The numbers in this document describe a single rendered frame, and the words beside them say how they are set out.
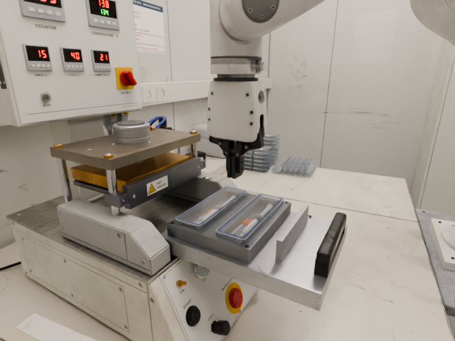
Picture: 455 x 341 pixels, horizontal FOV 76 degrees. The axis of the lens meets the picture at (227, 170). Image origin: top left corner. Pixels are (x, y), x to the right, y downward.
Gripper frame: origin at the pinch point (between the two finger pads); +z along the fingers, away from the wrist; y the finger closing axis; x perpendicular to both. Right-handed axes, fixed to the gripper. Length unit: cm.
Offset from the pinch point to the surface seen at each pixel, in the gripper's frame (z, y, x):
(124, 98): -9.8, 39.0, -9.0
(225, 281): 26.0, 1.6, 0.7
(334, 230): 7.8, -18.5, -0.2
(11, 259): 34, 63, 16
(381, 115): 20, -7, -252
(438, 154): 41, -51, -215
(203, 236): 9.6, 0.2, 10.1
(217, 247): 10.9, -2.6, 10.0
